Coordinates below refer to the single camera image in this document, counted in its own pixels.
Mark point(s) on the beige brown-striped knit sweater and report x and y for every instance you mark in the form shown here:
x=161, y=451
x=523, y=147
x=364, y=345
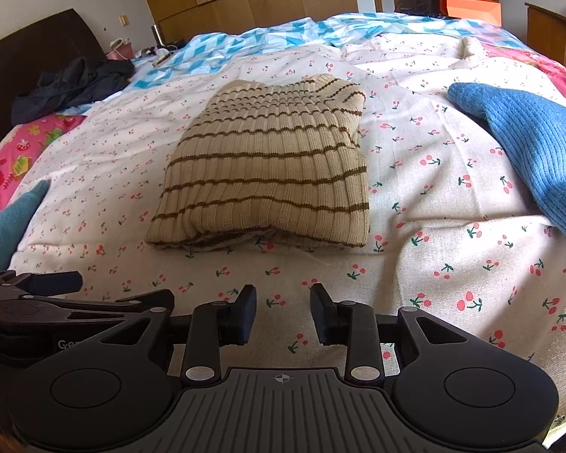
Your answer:
x=264, y=170

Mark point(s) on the white cherry-print bed sheet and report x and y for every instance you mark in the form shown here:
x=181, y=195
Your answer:
x=434, y=198

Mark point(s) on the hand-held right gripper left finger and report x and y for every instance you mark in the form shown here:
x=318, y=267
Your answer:
x=246, y=316

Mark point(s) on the pink bedside object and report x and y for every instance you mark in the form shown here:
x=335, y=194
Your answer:
x=120, y=49

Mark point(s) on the blue white checked quilt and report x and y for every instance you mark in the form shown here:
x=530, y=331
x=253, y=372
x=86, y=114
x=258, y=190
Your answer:
x=273, y=33

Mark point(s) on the pink printed blanket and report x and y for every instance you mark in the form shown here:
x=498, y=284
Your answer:
x=537, y=68

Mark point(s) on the orange box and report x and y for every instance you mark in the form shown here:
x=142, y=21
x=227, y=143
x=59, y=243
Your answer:
x=469, y=8

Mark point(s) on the pink printed pillow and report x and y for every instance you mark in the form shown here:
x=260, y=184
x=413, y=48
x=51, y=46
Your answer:
x=23, y=155

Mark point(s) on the teal fleece cloth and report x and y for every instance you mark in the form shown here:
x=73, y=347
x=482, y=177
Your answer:
x=9, y=231

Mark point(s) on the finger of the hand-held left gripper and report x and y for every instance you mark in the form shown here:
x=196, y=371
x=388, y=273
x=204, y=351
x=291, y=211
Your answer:
x=56, y=283
x=122, y=304

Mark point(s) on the blue knit sweater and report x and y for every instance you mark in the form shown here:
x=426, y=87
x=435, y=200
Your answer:
x=537, y=151

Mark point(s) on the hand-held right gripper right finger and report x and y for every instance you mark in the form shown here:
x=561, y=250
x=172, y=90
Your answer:
x=321, y=314

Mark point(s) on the dark navy jacket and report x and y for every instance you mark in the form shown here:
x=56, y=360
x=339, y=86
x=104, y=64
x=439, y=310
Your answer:
x=70, y=85

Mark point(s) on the dark brown headboard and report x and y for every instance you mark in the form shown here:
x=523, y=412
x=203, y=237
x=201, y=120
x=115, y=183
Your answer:
x=23, y=56

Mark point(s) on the wooden cabinet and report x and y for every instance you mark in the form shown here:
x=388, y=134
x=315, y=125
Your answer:
x=549, y=33

